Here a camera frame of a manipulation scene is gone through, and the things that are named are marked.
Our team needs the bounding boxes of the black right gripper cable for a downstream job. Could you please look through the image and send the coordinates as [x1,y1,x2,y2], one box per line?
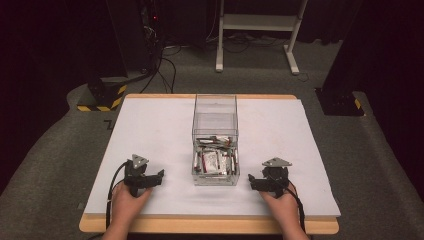
[285,180,307,234]

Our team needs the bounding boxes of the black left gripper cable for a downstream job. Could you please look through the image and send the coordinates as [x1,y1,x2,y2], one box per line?
[105,161,130,231]

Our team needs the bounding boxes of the person's right hand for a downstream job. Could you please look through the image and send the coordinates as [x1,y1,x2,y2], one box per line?
[259,189,301,232]

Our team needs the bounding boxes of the black stand base striped edge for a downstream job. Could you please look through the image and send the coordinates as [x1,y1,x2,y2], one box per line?
[76,76,129,113]

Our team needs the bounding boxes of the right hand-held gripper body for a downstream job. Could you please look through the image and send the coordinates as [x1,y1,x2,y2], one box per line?
[261,157,293,200]

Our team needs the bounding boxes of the person's left hand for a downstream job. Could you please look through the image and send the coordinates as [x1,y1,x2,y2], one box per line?
[111,181,155,232]

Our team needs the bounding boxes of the pile of white red packets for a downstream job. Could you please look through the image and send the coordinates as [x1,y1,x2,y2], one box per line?
[193,134,239,177]

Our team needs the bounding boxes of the clear plastic box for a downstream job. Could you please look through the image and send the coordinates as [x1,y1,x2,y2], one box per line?
[191,93,241,187]

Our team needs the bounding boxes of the white table mat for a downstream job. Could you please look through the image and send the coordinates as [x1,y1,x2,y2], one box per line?
[83,97,342,220]

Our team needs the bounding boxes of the dark computer tower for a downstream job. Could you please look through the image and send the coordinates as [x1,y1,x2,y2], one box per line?
[139,0,165,73]

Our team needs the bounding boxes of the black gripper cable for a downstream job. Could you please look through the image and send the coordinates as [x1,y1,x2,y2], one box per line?
[285,180,307,234]
[105,161,130,231]

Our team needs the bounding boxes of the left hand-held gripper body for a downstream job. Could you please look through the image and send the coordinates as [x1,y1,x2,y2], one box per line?
[123,153,152,198]

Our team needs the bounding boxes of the black floor cables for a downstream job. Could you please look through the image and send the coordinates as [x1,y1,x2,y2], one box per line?
[139,39,188,95]

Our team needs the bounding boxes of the wooden table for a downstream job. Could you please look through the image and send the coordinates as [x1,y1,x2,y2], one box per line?
[78,93,341,236]

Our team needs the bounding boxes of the white metal stand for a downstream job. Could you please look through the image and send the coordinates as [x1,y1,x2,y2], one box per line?
[215,0,310,76]

